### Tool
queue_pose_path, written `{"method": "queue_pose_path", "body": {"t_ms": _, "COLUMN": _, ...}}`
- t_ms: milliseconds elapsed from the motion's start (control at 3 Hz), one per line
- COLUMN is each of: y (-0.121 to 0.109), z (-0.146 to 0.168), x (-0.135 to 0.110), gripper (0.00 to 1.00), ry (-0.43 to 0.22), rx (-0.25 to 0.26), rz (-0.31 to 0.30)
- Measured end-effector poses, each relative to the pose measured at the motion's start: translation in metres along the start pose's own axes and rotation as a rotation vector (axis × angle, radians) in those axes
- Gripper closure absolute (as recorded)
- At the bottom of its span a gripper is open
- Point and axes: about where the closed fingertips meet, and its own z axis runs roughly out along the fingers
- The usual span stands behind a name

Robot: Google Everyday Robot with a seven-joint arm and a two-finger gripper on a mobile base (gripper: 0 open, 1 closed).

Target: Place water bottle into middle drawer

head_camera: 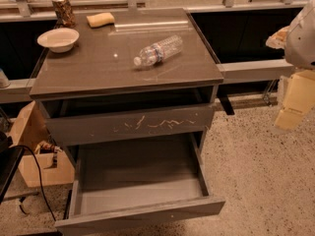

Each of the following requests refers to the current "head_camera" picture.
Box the patterned drink can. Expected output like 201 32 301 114
52 0 76 28

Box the grey drawer cabinet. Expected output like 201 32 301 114
29 7 227 236

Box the metal window railing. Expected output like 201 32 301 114
0 0 315 104

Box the clear plastic water bottle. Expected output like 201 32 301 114
134 34 183 67

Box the white object at left edge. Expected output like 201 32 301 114
0 69 10 89

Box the grey top drawer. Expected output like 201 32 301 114
46 104 214 146

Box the cardboard box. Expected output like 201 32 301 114
9 101 75 187

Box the open grey middle drawer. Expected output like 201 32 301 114
55 134 224 236

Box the yellow sponge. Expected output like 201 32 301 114
87 13 115 28

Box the white ceramic bowl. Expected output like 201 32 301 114
37 28 80 53

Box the black table edge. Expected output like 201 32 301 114
0 132 25 204

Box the black cable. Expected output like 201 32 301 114
13 145 57 222

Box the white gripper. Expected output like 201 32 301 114
266 0 315 131

